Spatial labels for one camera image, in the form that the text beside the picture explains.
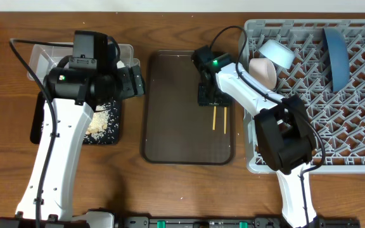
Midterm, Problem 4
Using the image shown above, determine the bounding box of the wooden chopstick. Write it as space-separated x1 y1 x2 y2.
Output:
224 106 227 134
212 106 217 130

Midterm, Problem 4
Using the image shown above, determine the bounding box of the white bowl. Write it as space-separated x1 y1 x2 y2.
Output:
248 58 277 90

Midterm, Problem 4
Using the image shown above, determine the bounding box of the light blue bowl with food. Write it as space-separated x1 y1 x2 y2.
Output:
259 40 295 69

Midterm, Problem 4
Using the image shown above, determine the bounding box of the blue plate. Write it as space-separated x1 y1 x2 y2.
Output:
323 27 350 92

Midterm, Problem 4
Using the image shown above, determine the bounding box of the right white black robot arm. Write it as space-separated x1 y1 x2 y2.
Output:
191 52 319 227

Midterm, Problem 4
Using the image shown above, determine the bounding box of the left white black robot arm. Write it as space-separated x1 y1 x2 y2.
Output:
0 65 144 227

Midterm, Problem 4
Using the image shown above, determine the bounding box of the spilled rice food waste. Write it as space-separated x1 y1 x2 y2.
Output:
83 101 122 144

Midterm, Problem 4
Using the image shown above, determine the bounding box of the grey dishwasher rack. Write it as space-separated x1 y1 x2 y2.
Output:
241 19 365 174

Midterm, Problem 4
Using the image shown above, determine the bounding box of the dark brown serving tray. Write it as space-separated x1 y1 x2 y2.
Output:
141 50 234 165

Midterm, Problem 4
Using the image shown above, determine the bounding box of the black plastic tray bin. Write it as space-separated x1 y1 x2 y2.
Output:
29 91 122 146

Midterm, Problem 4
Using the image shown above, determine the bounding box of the clear plastic bin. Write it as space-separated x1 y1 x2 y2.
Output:
29 44 140 82

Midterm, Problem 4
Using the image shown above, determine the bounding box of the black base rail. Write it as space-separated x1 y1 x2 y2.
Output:
0 211 361 228

